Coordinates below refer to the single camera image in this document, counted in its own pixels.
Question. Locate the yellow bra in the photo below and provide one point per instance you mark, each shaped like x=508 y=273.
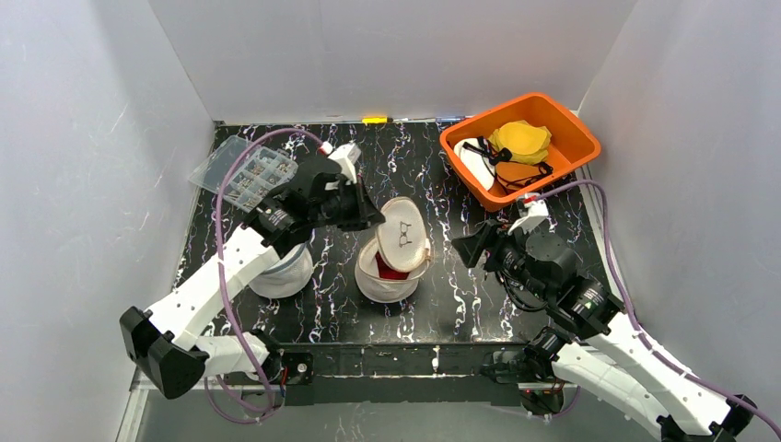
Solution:
x=527 y=144

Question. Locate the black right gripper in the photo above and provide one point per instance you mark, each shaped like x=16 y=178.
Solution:
x=492 y=251

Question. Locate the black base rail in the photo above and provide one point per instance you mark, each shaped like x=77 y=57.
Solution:
x=322 y=373

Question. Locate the dark red bra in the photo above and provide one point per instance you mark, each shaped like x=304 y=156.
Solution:
x=386 y=272

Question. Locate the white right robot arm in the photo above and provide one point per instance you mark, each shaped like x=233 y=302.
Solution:
x=592 y=342

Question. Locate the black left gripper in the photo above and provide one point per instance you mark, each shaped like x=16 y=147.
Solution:
x=352 y=203

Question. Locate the yellow tape piece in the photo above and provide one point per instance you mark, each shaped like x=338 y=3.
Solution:
x=376 y=120

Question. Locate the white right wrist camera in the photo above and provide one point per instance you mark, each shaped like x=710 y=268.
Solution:
x=534 y=211

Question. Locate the clear plastic screw box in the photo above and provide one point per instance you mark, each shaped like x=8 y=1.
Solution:
x=261 y=171

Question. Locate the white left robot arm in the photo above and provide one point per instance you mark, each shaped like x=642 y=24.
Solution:
x=192 y=333

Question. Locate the orange plastic bin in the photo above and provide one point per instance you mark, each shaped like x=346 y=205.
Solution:
x=572 y=145

